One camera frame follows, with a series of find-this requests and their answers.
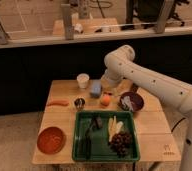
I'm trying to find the purple bowl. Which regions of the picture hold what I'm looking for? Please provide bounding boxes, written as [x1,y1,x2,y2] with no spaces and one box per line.
[119,92,144,112]

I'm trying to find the black utensil in tray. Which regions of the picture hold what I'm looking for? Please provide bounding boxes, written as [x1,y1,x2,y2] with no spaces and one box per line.
[85,116,102,159]

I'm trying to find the dark grape bunch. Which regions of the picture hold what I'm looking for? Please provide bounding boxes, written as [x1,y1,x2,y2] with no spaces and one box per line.
[110,131,132,157]

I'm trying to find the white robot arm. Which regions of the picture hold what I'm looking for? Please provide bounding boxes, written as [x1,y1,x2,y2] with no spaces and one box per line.
[103,45,192,171]

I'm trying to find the dark brown block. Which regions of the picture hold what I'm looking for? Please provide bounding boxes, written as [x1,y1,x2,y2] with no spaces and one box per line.
[130,83,139,93]

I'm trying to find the yellow banana pieces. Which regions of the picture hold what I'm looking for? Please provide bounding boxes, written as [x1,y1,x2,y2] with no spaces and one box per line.
[108,116,123,141]

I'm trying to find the white paper cup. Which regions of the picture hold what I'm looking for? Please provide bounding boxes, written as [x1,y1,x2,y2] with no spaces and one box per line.
[77,73,90,89]

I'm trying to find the small metal cup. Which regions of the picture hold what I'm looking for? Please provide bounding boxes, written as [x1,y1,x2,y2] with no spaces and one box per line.
[74,98,85,111]

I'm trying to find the green plastic tray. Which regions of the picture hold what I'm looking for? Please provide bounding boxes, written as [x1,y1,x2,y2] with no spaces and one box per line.
[72,111,140,162]

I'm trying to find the orange carrot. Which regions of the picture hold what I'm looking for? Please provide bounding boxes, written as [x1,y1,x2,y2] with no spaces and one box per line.
[46,100,69,106]

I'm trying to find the orange fruit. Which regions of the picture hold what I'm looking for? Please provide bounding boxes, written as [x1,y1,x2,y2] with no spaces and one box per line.
[100,94,111,106]

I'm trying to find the black cable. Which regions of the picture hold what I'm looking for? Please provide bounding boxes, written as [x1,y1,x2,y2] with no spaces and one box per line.
[171,117,187,133]

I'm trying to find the blue sponge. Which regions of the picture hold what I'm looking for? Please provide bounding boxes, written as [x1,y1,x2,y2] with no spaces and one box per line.
[90,81,102,98]

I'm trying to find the wooden table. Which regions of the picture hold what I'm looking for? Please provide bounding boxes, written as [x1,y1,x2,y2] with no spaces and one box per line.
[32,80,181,164]

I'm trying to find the white crumpled item in bowl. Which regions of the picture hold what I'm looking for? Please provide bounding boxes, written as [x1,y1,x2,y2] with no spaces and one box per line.
[121,96,134,111]

